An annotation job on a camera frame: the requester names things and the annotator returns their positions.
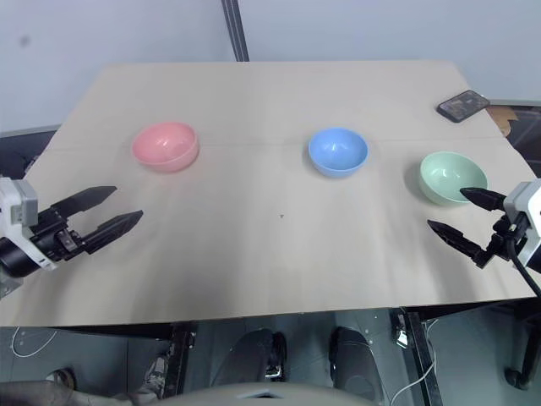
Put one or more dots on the black smartphone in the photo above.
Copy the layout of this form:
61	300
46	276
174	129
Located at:
462	105

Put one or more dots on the grey robot torso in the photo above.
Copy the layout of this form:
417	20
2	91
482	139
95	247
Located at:
270	395

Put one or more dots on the green plastic bowl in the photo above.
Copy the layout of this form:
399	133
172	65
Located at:
444	177

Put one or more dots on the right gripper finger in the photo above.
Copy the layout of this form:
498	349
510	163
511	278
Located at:
458	242
486	198

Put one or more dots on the black table leg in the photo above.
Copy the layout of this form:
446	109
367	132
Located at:
181	355
420	355

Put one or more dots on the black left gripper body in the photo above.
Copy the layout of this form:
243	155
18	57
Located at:
53	237

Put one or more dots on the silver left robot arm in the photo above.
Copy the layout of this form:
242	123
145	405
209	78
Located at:
12	259

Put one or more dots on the brown cardboard piece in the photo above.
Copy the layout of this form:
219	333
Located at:
503	118

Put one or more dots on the black vertical post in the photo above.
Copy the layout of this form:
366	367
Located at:
236	29

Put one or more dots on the pink plastic bowl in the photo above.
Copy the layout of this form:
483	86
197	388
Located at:
162	146

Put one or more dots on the blue plastic bowl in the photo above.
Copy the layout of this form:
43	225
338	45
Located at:
336	152

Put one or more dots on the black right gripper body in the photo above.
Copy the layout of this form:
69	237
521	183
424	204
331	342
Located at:
509	241

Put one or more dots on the black caster wheel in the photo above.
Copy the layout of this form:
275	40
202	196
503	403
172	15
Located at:
519	377

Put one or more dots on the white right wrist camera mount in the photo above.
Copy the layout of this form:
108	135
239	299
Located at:
519	199

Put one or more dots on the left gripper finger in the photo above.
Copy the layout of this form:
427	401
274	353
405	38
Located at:
112	230
86	199

